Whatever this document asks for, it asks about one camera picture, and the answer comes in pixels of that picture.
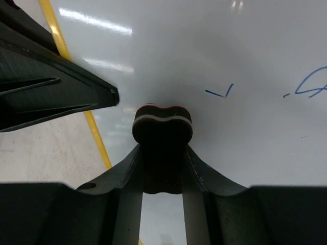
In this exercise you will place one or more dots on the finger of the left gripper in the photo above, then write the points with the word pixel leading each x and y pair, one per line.
pixel 37 84

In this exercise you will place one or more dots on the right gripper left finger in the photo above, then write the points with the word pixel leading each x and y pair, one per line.
pixel 105 210

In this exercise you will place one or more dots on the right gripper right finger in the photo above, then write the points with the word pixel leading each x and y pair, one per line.
pixel 219 211

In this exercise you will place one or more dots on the black felt eraser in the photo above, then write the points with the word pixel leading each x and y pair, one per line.
pixel 163 134

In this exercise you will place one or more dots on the yellow framed whiteboard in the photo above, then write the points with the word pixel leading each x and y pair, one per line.
pixel 251 73

